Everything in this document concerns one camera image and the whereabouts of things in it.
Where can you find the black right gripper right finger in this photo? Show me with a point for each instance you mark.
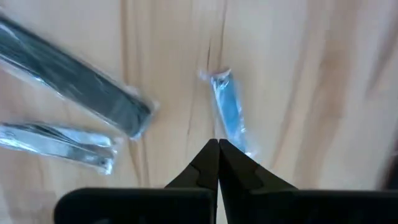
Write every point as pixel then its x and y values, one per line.
pixel 280 205

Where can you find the small blue clear-wrapped item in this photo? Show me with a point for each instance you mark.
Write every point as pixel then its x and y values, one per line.
pixel 228 109

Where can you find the small crinkled silver packet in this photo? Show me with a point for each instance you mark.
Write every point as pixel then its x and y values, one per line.
pixel 62 144

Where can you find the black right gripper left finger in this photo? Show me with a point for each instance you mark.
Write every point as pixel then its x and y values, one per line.
pixel 186 202

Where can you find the black comb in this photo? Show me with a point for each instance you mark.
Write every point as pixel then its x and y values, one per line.
pixel 77 81

